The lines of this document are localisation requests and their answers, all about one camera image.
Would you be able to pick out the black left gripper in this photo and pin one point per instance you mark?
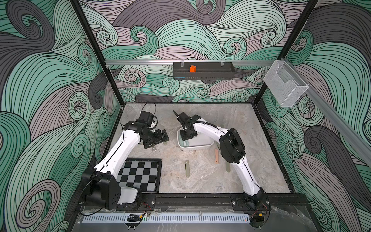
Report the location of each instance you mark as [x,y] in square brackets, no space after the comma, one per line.
[158,138]

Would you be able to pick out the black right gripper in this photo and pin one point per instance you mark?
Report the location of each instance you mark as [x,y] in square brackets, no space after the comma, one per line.
[185,136]

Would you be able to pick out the white storage box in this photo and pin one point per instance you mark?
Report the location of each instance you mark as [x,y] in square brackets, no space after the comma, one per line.
[200,142]

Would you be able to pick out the olive knife box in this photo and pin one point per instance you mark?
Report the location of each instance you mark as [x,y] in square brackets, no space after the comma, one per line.
[187,168]

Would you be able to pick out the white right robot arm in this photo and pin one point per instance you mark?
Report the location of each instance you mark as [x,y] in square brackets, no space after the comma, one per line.
[232,151]

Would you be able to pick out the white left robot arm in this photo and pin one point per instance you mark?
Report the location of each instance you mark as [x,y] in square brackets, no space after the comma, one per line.
[101,183]

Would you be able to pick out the black white checkerboard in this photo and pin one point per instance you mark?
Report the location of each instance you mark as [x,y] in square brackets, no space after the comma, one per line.
[141,173]

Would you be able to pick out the orange block on shelf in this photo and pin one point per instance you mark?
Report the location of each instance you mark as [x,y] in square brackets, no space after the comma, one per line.
[192,69]

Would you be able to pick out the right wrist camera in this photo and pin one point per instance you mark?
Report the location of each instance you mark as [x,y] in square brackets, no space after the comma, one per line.
[186,120]

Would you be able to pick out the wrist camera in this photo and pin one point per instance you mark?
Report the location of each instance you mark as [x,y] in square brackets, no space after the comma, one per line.
[148,119]
[186,120]

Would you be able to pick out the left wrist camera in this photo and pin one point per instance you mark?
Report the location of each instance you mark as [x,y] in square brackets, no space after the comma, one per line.
[148,119]

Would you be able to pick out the black wall shelf tray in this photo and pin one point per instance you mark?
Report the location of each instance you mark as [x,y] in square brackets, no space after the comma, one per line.
[204,71]

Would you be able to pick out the aluminium wall rail back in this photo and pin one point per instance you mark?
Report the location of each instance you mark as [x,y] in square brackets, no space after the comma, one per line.
[170,62]

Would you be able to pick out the aluminium wall rail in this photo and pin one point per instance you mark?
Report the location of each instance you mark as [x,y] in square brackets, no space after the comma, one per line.
[170,62]
[355,140]

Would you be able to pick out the white slotted cable duct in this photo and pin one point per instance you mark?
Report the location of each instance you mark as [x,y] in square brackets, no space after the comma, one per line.
[172,218]

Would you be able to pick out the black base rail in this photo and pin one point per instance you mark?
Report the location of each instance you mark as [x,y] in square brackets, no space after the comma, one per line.
[235,201]

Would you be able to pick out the clear acrylic wall holder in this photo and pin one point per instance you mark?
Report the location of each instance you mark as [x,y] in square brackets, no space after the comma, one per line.
[285,83]

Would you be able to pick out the black right corner post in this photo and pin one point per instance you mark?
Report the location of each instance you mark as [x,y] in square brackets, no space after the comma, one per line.
[289,43]

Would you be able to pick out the black corner frame post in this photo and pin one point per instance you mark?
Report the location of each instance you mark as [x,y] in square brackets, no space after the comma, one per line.
[91,38]

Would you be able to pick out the aluminium wall rail right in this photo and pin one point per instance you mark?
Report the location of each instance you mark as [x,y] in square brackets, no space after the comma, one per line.
[355,140]

